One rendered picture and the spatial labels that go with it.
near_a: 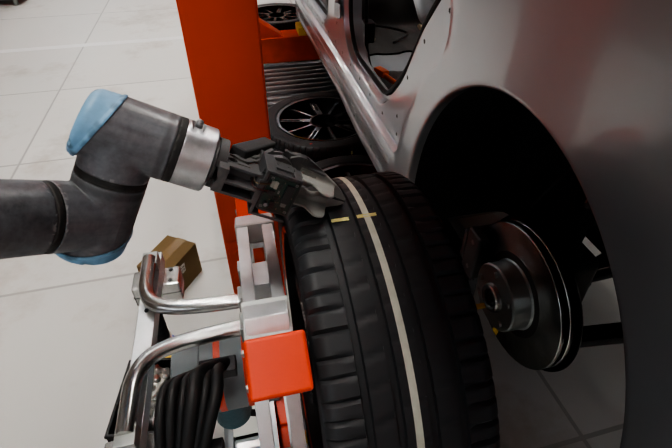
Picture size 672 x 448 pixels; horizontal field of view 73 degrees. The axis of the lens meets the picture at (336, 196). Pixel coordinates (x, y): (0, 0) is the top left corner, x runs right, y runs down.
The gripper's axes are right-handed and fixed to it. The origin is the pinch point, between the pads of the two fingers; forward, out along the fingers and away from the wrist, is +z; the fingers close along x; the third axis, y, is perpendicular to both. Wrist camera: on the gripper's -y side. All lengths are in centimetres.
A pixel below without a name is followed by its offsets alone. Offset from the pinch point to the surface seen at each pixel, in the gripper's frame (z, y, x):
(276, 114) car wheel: 28, -174, -40
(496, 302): 45.5, -1.8, -12.3
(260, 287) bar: -6.7, 5.5, -16.4
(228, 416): 7, -11, -68
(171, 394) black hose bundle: -15.9, 17.5, -27.7
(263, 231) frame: -7.4, -2.8, -11.4
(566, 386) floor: 137, -31, -58
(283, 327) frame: -5.1, 15.8, -14.2
